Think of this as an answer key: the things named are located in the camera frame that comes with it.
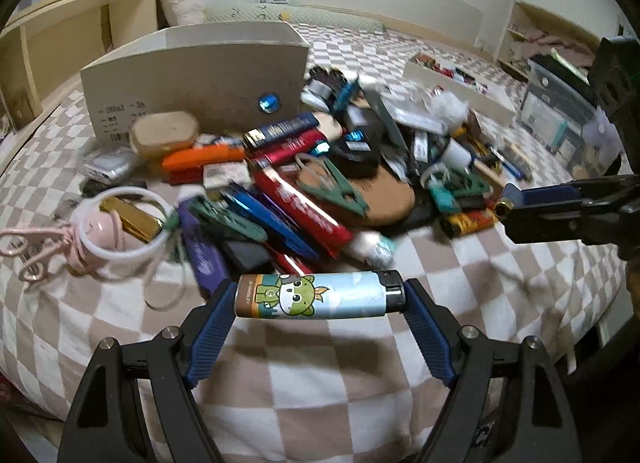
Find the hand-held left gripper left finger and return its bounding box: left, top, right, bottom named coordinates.
left=57, top=278, right=240, bottom=463

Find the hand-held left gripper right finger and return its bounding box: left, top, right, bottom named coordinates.
left=402, top=278, right=583, bottom=463

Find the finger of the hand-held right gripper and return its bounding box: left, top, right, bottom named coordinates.
left=500, top=177, right=640, bottom=211
left=502, top=206, right=640, bottom=245

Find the cartoon printed lighter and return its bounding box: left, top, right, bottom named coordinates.
left=234, top=270, right=405, bottom=320

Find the white cardboard box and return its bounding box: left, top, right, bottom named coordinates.
left=80, top=20, right=311, bottom=146

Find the lavender plush toy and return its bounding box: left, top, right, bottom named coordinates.
left=582, top=110, right=623, bottom=164

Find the heap of pink clothes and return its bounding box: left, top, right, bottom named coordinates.
left=515, top=26, right=601, bottom=64

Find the purple flat stick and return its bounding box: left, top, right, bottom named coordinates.
left=177, top=198, right=231, bottom=294

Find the clear plastic storage bin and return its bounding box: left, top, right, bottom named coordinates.
left=515, top=56, right=601, bottom=169

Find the pile of assorted small sundries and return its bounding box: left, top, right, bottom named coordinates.
left=55, top=66, right=533, bottom=294

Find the green clothespin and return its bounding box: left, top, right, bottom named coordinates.
left=187, top=196, right=268, bottom=244
left=295, top=153, right=371, bottom=216

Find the wooden wardrobe shelf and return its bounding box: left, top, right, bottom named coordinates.
left=497, top=0, right=606, bottom=81

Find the white tray of trinkets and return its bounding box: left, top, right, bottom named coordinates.
left=402, top=53, right=516, bottom=126

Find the checkered bed blanket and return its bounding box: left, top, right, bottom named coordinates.
left=0, top=23, right=626, bottom=463

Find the gold metallic bar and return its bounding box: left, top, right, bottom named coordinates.
left=99, top=196, right=163, bottom=244

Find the brown cork pad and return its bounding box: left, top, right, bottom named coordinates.
left=345, top=163, right=416, bottom=226

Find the pink eyelash curler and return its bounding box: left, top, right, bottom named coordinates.
left=0, top=203, right=126, bottom=284

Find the long red tube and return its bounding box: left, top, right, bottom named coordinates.
left=247, top=163, right=353, bottom=259

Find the small white square case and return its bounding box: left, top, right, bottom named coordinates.
left=202, top=163, right=249, bottom=189

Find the orange tube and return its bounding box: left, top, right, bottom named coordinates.
left=161, top=143, right=247, bottom=171

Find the beige glasses case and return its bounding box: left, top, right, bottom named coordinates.
left=129, top=112, right=199, bottom=160

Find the short red tube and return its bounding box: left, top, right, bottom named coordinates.
left=257, top=128, right=326, bottom=166

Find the green bolster pillow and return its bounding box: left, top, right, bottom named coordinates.
left=202, top=3, right=388, bottom=34

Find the wooden shelf unit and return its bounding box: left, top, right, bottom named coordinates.
left=0, top=0, right=161, bottom=144

